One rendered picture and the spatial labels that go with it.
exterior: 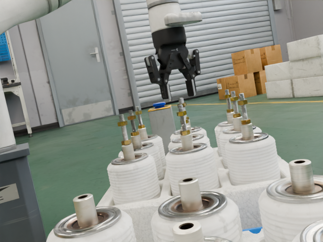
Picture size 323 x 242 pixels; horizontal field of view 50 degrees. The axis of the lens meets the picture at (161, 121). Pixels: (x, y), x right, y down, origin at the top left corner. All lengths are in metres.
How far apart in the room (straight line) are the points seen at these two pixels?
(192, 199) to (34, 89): 5.53
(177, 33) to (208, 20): 6.03
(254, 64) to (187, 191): 4.39
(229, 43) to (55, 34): 3.16
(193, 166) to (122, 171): 0.13
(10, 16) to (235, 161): 0.61
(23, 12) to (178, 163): 0.53
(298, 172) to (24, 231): 0.67
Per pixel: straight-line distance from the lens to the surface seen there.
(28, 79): 5.86
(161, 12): 0.77
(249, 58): 4.69
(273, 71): 3.91
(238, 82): 4.59
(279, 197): 0.37
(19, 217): 0.89
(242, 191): 0.64
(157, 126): 1.06
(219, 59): 6.78
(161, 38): 0.77
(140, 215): 0.65
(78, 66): 5.94
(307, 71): 3.55
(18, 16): 0.93
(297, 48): 3.60
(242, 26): 7.16
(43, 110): 5.85
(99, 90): 5.96
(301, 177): 0.39
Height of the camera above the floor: 0.39
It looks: 6 degrees down
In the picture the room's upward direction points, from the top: 11 degrees counter-clockwise
